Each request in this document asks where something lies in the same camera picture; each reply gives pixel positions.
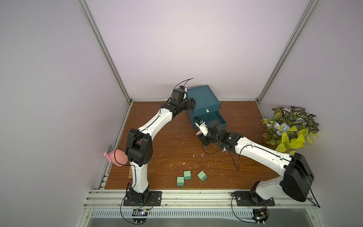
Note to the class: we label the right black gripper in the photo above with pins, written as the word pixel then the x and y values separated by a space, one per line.
pixel 205 139

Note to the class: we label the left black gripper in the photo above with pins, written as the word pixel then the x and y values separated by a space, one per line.
pixel 189 104

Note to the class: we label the teal drawer cabinet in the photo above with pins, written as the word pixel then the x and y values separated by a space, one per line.
pixel 207 106

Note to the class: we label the green plug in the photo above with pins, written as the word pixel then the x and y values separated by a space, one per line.
pixel 187 175
pixel 180 181
pixel 202 176

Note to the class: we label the green plug bottom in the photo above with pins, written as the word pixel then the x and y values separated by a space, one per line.
pixel 180 181

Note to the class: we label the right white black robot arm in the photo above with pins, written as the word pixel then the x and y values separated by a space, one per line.
pixel 295 175

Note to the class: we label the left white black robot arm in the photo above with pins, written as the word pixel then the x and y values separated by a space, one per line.
pixel 139 145

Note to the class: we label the artificial potted plant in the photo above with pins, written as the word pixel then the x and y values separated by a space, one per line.
pixel 290 129

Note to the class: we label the pink watering can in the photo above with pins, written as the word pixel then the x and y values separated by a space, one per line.
pixel 116 156

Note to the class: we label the right circuit board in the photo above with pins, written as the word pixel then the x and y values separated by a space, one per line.
pixel 260 215

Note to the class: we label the circuit board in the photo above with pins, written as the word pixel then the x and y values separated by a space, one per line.
pixel 260 215
pixel 139 216

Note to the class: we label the left circuit board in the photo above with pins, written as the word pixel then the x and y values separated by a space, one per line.
pixel 139 216

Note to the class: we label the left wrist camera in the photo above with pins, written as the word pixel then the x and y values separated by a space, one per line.
pixel 184 91

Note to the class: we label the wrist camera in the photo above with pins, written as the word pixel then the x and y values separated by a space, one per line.
pixel 184 91
pixel 203 129

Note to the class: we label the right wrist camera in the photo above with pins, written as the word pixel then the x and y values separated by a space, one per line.
pixel 203 129

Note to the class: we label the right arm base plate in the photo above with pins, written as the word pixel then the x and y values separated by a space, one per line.
pixel 241 198

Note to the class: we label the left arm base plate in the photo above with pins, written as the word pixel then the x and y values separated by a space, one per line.
pixel 148 198

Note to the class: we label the aluminium front rail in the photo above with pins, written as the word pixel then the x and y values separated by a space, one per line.
pixel 186 199

